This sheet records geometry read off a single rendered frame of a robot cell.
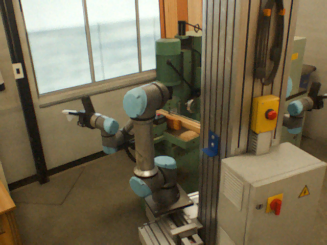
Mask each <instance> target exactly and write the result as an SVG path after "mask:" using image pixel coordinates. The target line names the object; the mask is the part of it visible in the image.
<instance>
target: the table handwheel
mask: <svg viewBox="0 0 327 245"><path fill-rule="evenodd" d="M127 142H128V143H130V147H131V149H132V150H135V152H136V149H135V141H133V142H131V141H130V140H129V141H127ZM127 142H125V143H123V146H124V149H125V151H126V153H127V155H128V156H129V158H130V159H131V160H132V161H133V162H135V163H136V159H135V158H134V157H133V156H132V154H131V153H130V151H129V149H128V146H127Z"/></svg>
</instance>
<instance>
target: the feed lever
mask: <svg viewBox="0 0 327 245"><path fill-rule="evenodd" d="M166 63H167V64H169V65H171V67H172V68H173V69H174V70H175V71H176V72H177V73H178V75H179V76H180V77H181V78H182V79H183V80H184V81H185V83H186V84H188V85H189V87H190V88H191V89H192V91H191V95H192V96H195V97H199V96H200V95H201V90H200V89H197V88H193V87H192V86H191V85H190V84H189V82H188V81H186V80H185V78H184V77H183V76H182V75H181V74H180V73H179V71H178V70H177V69H176V68H175V67H174V66H173V64H172V63H171V60H170V59H167V60H166Z"/></svg>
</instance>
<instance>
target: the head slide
mask: <svg viewBox="0 0 327 245"><path fill-rule="evenodd" d="M180 74H181V75H182V76H183V77H184V78H185V80H186V81H188V82H189V84H190V85H191V84H192V63H191V50H187V49H183V46H180ZM172 89H173V94H172V96H177V97H180V102H181V104H180V106H182V107H186V106H187V105H188V104H186V103H188V102H189V100H190V99H191V88H190V87H189V85H188V84H186V83H185V81H184V80H183V79H182V78H181V77H180V84H178V85H174V86H172Z"/></svg>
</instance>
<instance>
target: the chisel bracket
mask: <svg viewBox="0 0 327 245"><path fill-rule="evenodd" d="M178 101H180V97H177V96H172V99H171V100H168V101H167V103H166V104H165V105H164V106H163V107H162V109H164V110H167V111H168V110H171V109H173V108H176V107H179V104H177V102H178Z"/></svg>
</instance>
